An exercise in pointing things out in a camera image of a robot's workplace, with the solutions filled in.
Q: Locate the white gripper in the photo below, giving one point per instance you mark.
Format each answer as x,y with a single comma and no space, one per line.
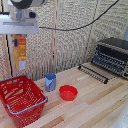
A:
19,22

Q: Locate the mac and cheese carton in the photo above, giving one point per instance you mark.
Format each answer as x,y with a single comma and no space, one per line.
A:
20,51

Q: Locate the woven folding screen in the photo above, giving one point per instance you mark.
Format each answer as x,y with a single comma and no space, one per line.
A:
66,36

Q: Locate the blue cup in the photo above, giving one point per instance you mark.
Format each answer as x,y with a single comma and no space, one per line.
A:
50,82

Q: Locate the red shopping basket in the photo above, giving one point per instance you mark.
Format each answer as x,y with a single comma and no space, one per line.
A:
20,100

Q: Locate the red plastic bowl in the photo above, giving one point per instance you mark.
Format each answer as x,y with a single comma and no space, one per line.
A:
68,92

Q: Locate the black dish rack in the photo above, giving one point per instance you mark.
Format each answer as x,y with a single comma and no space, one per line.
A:
93,73

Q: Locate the black toaster oven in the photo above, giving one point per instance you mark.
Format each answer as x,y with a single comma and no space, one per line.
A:
112,55

